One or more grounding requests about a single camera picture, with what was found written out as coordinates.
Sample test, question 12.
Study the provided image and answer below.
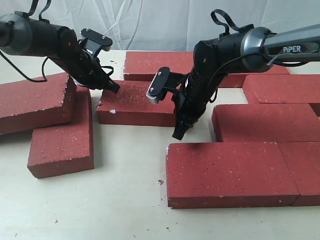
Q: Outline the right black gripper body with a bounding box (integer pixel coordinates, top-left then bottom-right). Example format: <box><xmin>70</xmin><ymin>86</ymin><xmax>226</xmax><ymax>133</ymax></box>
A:
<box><xmin>172</xmin><ymin>67</ymin><xmax>218</xmax><ymax>125</ymax></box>

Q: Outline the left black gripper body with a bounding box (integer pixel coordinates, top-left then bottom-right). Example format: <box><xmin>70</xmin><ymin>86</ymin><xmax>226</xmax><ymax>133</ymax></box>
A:
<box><xmin>66</xmin><ymin>49</ymin><xmax>113</xmax><ymax>90</ymax></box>

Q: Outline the chipped red brick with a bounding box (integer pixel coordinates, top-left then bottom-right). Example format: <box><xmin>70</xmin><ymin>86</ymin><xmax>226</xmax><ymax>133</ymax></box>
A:
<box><xmin>96</xmin><ymin>80</ymin><xmax>175</xmax><ymax>127</ymax></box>

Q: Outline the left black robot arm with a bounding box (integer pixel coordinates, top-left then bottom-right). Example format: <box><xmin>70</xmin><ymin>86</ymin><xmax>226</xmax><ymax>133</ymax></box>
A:
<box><xmin>0</xmin><ymin>0</ymin><xmax>120</xmax><ymax>93</ymax></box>

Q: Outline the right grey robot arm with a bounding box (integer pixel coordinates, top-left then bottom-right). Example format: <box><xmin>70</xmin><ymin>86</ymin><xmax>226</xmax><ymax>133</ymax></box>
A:
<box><xmin>172</xmin><ymin>9</ymin><xmax>320</xmax><ymax>140</ymax></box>

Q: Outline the right second-row red brick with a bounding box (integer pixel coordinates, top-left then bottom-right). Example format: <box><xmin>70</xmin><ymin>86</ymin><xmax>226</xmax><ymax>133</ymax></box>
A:
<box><xmin>242</xmin><ymin>74</ymin><xmax>320</xmax><ymax>105</ymax></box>

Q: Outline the front large red brick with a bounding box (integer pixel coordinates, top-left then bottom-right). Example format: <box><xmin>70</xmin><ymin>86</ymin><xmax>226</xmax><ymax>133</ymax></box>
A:
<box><xmin>165</xmin><ymin>142</ymin><xmax>300</xmax><ymax>209</ymax></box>

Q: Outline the right third-row red brick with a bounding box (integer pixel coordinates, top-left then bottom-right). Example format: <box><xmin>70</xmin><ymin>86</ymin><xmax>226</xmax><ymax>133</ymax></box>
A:
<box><xmin>211</xmin><ymin>103</ymin><xmax>320</xmax><ymax>142</ymax></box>

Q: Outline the white backdrop cloth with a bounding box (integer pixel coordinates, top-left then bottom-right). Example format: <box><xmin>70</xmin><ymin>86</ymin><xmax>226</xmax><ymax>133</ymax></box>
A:
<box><xmin>0</xmin><ymin>0</ymin><xmax>320</xmax><ymax>54</ymax></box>

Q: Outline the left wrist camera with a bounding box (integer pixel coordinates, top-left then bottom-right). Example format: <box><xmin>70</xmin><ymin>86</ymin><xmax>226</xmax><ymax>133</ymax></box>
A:
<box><xmin>79</xmin><ymin>28</ymin><xmax>113</xmax><ymax>59</ymax></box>

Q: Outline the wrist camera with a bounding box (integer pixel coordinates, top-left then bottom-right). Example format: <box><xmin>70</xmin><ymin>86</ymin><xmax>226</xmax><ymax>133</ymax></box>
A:
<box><xmin>79</xmin><ymin>28</ymin><xmax>113</xmax><ymax>59</ymax></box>
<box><xmin>146</xmin><ymin>66</ymin><xmax>185</xmax><ymax>105</ymax></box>

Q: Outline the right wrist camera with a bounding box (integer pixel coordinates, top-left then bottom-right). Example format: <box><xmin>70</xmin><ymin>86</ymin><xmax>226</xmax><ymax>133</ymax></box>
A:
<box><xmin>146</xmin><ymin>66</ymin><xmax>185</xmax><ymax>105</ymax></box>

